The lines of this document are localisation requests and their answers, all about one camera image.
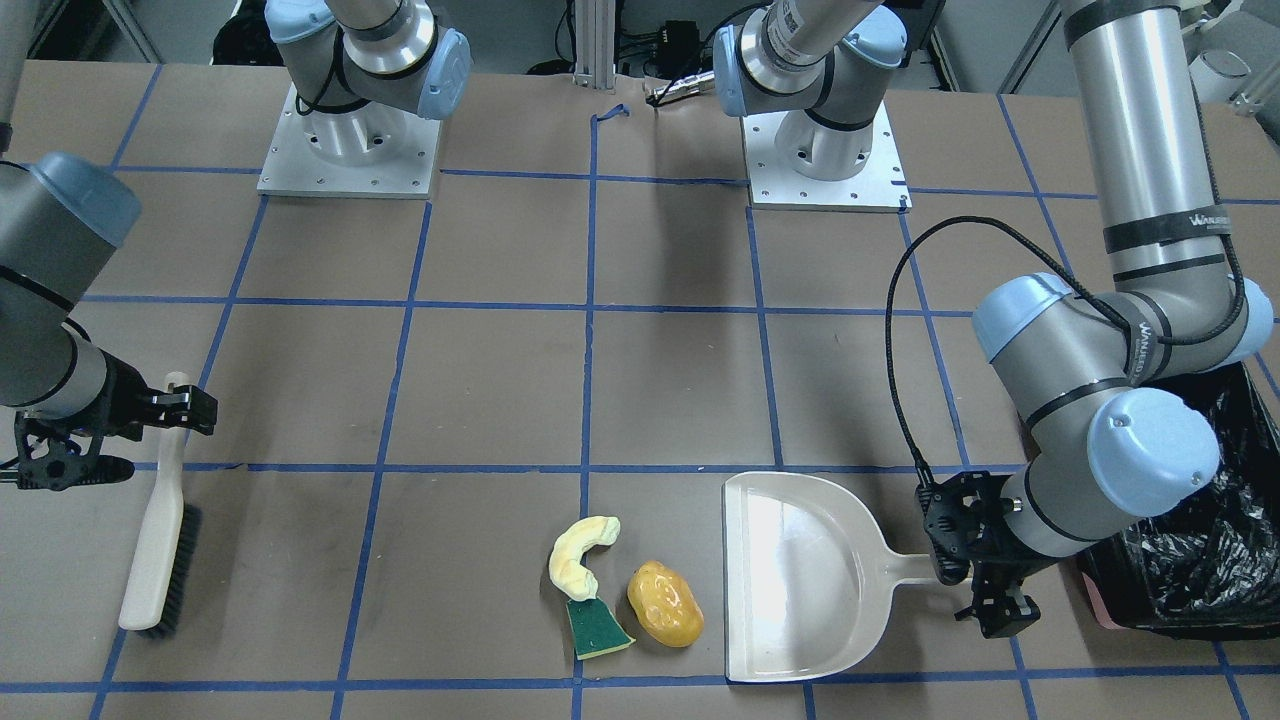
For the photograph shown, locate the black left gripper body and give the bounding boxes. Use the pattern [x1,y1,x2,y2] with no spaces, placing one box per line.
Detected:
[920,471,1034,594]

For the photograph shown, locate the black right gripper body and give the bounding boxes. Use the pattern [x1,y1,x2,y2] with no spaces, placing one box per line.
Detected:
[14,350,166,441]

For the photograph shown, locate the beige plastic dustpan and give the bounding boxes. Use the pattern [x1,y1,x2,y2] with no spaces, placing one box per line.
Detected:
[723,471,936,683]

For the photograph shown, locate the beige hand brush black bristles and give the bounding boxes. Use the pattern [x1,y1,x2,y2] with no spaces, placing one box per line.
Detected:
[118,407,204,639]

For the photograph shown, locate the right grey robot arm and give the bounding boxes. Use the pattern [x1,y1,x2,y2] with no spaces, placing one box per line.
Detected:
[1,1,474,491]

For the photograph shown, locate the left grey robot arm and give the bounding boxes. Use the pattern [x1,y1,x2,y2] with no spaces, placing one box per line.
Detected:
[895,1,1274,638]

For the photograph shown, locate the black bag lined trash bin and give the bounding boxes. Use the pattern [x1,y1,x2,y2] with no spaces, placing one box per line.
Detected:
[1076,363,1279,641]

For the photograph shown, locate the green yellow sponge piece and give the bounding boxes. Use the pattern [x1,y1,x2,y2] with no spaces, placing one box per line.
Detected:
[566,598,636,661]

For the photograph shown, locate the pale curved foam peel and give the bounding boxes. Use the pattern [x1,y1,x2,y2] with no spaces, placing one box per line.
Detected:
[548,516,621,602]

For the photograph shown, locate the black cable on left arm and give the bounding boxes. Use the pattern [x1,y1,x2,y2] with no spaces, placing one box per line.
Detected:
[884,218,1245,480]

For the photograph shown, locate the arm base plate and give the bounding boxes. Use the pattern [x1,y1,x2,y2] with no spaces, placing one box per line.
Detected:
[741,104,913,213]
[257,87,442,200]

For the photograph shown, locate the aluminium frame post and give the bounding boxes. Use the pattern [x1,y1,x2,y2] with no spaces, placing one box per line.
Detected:
[571,0,620,94]

